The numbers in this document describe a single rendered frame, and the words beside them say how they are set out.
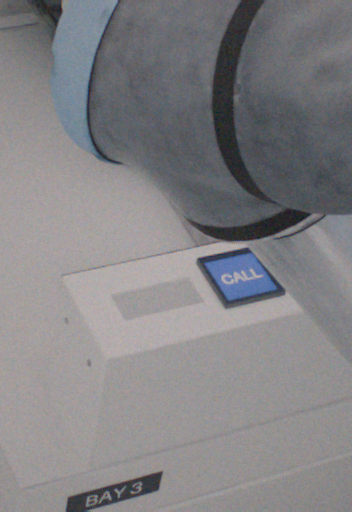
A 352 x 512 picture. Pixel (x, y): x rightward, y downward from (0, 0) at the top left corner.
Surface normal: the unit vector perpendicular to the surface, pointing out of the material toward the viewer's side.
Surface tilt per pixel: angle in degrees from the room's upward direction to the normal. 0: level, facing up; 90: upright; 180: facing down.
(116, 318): 0
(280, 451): 90
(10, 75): 0
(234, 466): 90
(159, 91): 79
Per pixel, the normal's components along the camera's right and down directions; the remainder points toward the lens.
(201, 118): -0.71, 0.36
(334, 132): -0.19, 0.47
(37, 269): 0.15, -0.72
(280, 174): -0.43, 0.73
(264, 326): 0.42, 0.66
